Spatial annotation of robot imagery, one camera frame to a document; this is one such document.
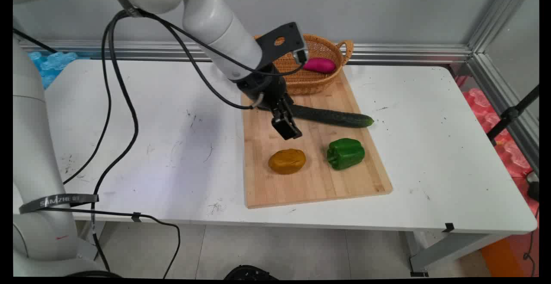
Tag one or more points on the woven wicker basket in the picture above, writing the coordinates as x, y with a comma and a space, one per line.
319, 60

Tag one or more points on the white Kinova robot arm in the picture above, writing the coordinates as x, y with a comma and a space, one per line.
206, 8

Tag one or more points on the black tripod leg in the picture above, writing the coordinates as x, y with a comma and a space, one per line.
512, 114

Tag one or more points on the grey table leg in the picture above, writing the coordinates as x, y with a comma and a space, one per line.
447, 251

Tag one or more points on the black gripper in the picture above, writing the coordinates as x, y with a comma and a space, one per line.
263, 89

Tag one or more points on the wooden cutting board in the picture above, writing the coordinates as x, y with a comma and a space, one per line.
313, 146

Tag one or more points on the black round object on floor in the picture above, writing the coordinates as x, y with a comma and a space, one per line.
250, 273

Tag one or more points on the dark green cucumber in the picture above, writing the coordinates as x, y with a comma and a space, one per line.
335, 116

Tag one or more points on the brown potato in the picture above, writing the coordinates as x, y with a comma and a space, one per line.
287, 161

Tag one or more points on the green bell pepper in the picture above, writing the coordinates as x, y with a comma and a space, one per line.
345, 153

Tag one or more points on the aluminium frame rail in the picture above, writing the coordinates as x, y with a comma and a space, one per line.
387, 51

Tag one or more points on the black wrist camera mount bracket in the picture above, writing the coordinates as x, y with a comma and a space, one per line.
285, 39

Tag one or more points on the magenta sweet potato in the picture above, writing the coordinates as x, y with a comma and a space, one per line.
319, 65

